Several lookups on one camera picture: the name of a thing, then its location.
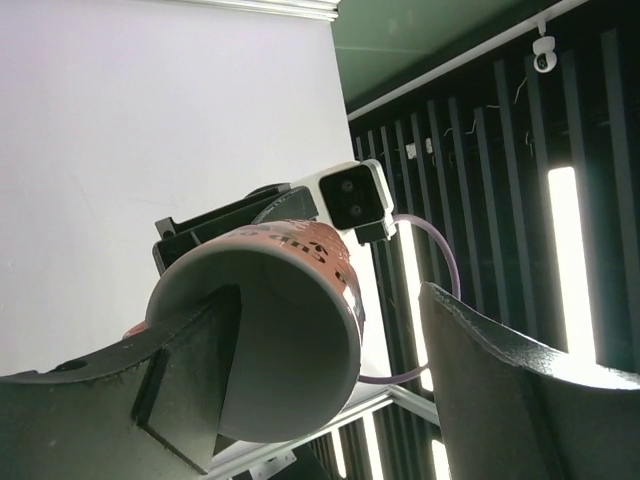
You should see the white ceiling security camera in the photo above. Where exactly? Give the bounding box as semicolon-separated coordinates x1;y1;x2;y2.
532;20;558;74

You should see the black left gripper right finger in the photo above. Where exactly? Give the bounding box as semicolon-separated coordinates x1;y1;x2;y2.
419;283;639;479

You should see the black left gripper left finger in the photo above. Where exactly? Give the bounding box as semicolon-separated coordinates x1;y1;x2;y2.
1;285;242;479

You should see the terracotta ceramic mug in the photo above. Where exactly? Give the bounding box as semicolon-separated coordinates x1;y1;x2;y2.
127;220;365;443

